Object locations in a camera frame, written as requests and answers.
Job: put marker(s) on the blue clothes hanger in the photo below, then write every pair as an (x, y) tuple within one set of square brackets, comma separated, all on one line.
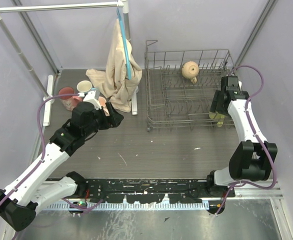
[(124, 41)]

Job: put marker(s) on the slotted cable duct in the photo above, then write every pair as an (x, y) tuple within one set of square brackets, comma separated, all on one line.
[(125, 206)]

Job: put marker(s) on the light blue mug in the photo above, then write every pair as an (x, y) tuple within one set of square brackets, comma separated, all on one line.
[(85, 86)]

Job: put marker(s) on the peach pink mug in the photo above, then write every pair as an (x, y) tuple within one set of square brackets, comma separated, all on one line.
[(103, 102)]

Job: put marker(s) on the grey wire dish rack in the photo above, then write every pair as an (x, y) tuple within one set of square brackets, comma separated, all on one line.
[(174, 101)]

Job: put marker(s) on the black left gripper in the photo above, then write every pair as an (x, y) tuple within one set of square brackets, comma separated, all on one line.
[(109, 117)]

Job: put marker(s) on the beige round mug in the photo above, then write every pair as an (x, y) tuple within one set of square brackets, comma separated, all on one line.
[(190, 70)]

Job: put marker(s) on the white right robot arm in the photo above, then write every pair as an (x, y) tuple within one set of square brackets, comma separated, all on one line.
[(253, 159)]

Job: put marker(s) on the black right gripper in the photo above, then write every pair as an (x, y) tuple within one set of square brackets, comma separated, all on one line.
[(215, 106)]

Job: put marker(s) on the yellow-green mug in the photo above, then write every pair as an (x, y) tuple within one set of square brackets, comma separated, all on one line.
[(218, 118)]

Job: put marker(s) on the beige cloth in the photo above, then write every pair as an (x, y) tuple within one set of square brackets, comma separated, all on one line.
[(114, 82)]

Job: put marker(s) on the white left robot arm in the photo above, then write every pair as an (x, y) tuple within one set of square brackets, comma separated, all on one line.
[(22, 200)]

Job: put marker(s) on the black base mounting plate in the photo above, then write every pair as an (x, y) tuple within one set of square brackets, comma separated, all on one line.
[(147, 191)]

